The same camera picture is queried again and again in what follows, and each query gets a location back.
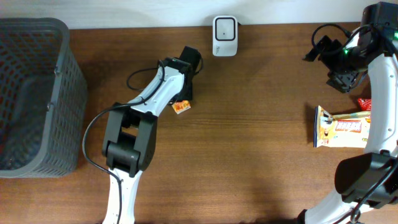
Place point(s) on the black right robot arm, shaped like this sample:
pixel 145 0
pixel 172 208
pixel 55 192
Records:
pixel 368 181

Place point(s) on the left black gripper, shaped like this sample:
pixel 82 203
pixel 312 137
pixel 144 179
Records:
pixel 188 94

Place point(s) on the grey plastic mesh basket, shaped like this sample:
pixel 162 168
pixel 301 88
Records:
pixel 43 99

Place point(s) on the white barcode scanner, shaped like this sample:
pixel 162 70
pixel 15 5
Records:
pixel 225 36

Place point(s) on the small orange packet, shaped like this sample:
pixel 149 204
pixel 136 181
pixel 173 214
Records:
pixel 181 106

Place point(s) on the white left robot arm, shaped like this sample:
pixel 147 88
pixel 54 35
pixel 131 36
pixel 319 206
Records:
pixel 130 136

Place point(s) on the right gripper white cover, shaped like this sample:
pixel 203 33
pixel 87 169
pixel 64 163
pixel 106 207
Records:
pixel 342 82

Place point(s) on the red snack bag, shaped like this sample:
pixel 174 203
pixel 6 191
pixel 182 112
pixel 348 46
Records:
pixel 364 104

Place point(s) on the beige wet wipes pack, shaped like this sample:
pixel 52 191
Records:
pixel 341 130

